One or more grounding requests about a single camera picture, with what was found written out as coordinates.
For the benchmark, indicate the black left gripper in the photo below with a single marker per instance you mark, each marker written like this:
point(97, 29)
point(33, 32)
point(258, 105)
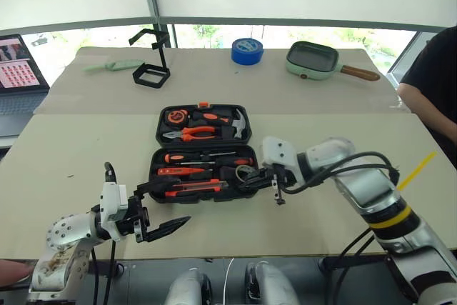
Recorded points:
point(134, 219)

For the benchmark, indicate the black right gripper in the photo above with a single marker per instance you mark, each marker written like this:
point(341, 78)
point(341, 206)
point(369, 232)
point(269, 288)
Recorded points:
point(280, 176)

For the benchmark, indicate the small dark tape roll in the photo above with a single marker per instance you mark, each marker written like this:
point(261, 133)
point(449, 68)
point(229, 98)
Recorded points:
point(241, 171)

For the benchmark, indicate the orange black screwdriver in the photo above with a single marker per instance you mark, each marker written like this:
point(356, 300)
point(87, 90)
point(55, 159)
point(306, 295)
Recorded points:
point(235, 161)
point(175, 157)

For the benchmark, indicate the orange tester pen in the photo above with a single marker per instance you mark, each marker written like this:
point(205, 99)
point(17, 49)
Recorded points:
point(175, 171)

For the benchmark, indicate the orange black utility knife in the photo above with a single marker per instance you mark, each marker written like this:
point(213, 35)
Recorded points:
point(200, 187)

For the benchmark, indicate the black tool case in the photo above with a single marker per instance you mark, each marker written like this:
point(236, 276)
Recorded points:
point(203, 148)

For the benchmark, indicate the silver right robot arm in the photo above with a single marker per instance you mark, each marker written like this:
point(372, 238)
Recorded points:
point(375, 190)

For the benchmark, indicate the person's right forearm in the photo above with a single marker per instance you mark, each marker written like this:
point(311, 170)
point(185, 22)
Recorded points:
point(425, 112)

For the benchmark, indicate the orange black claw hammer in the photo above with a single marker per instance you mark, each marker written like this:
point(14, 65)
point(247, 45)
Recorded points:
point(210, 117)

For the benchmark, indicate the orange black pliers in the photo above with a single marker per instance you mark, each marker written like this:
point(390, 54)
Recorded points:
point(194, 133)

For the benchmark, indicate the grey rounded shape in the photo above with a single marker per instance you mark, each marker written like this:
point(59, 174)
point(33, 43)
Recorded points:
point(191, 289)
point(271, 285)

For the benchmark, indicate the orange black tape measure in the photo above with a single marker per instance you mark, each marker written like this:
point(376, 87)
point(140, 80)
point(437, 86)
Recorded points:
point(175, 116)

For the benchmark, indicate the blue tape roll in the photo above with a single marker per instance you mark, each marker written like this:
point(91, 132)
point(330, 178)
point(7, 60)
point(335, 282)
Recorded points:
point(246, 55)

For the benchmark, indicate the light green spatula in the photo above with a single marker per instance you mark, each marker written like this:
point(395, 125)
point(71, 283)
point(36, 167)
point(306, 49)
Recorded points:
point(119, 65)

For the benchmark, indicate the yellow tape strip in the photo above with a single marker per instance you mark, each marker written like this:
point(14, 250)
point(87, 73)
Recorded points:
point(416, 171)

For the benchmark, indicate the pink rounded object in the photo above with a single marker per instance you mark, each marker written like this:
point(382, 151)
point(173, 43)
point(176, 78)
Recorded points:
point(14, 271)

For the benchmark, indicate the open laptop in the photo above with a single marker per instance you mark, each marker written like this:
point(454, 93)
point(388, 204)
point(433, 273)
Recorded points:
point(18, 73)

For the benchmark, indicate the person in black shirt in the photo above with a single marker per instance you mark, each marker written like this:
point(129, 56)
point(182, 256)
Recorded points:
point(437, 65)

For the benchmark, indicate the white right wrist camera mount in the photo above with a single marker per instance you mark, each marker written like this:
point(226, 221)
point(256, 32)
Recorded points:
point(280, 151)

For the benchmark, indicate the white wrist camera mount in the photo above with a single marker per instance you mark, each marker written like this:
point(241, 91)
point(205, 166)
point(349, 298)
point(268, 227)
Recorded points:
point(280, 151)
point(110, 208)

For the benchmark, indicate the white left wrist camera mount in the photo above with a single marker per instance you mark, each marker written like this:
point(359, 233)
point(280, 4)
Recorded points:
point(110, 208)

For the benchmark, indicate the grey window frame post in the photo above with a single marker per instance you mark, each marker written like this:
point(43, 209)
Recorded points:
point(153, 5)

